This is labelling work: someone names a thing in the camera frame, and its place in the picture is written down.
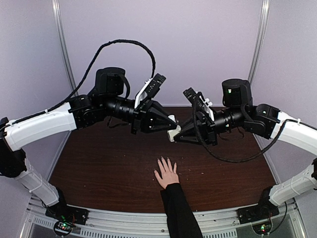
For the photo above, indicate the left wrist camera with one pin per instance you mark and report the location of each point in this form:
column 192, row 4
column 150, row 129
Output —
column 149, row 90

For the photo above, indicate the person's hand on table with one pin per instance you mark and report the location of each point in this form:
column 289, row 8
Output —
column 167, row 174

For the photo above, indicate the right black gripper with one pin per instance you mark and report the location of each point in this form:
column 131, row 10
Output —
column 206, row 128

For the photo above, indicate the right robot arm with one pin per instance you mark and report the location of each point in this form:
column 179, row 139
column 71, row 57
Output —
column 263, row 120

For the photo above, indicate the aluminium corner post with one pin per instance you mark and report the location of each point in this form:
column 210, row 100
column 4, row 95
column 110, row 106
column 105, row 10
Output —
column 62, row 41
column 260, row 39

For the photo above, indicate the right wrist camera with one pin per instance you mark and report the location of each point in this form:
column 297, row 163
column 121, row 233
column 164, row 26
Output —
column 203, row 104

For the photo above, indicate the right aluminium corner post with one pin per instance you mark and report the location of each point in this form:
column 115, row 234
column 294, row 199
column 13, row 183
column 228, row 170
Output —
column 260, row 39

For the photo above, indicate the white nail polish cap brush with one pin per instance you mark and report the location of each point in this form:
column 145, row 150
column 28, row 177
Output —
column 173, row 118

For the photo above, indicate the left aluminium corner post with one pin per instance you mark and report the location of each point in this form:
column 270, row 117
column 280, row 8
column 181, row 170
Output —
column 62, row 41

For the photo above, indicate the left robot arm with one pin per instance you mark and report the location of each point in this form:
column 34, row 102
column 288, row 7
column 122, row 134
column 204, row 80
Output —
column 108, row 98

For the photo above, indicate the black sleeved forearm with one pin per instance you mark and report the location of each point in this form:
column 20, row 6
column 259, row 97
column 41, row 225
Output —
column 181, row 221

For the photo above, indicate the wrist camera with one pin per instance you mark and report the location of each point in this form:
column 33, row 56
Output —
column 203, row 104
column 149, row 90

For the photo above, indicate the white nail polish bottle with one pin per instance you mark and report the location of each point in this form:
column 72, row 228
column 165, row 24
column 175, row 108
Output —
column 172, row 133

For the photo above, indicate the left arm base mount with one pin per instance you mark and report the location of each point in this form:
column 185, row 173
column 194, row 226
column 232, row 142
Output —
column 67, row 218

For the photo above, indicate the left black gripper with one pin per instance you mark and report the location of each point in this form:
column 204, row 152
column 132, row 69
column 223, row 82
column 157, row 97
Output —
column 143, row 117

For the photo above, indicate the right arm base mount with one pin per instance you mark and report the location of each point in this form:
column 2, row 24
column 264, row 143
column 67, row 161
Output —
column 260, row 217

